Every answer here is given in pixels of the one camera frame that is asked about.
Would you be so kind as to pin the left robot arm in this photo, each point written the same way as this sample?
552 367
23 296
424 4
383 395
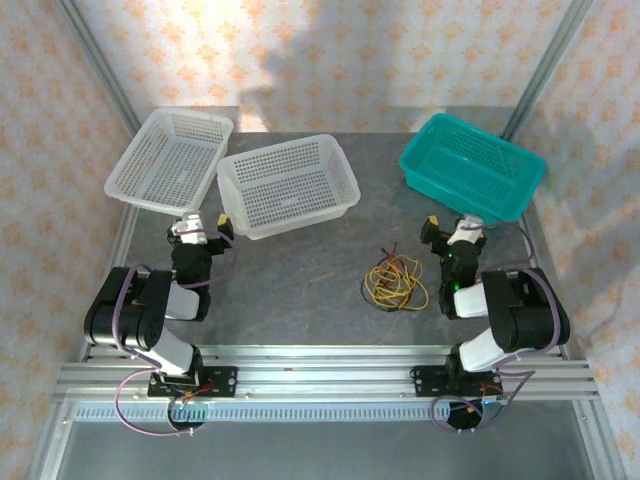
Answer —
145 310

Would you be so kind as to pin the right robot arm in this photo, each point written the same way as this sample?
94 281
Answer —
525 310

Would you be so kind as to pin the teal plastic mesh basket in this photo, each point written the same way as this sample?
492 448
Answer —
465 175

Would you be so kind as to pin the white plastic mesh basket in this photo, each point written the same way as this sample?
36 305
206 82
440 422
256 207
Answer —
165 160
285 190

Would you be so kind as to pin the base electronics board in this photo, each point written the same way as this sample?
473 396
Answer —
192 411
492 406

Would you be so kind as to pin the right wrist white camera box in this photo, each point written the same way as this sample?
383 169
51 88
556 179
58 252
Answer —
465 230

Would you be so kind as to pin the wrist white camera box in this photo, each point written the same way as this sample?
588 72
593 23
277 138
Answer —
465 230
189 229

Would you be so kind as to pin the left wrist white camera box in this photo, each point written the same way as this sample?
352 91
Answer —
189 229

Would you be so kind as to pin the aluminium table side rail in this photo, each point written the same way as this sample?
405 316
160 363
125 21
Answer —
527 220
125 235

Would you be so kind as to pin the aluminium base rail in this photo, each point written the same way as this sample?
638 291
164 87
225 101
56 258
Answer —
325 380

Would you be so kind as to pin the aluminium frame post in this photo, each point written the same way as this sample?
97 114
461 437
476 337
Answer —
95 50
555 50

